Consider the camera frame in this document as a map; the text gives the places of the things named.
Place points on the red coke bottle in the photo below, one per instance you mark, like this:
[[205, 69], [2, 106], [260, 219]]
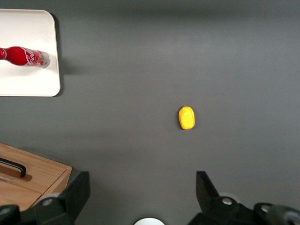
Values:
[[21, 56]]

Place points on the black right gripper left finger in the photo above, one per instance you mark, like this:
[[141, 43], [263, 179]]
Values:
[[70, 206]]

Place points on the yellow lemon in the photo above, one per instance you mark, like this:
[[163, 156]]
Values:
[[186, 118]]

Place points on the cream rectangular tray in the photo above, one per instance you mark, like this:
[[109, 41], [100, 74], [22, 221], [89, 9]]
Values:
[[28, 79]]

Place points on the wooden drawer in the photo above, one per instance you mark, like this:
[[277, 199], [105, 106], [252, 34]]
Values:
[[49, 167]]

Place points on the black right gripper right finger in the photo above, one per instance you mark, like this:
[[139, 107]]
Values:
[[211, 208]]

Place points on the wooden drawer cabinet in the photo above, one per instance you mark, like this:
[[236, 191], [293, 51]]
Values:
[[47, 171]]

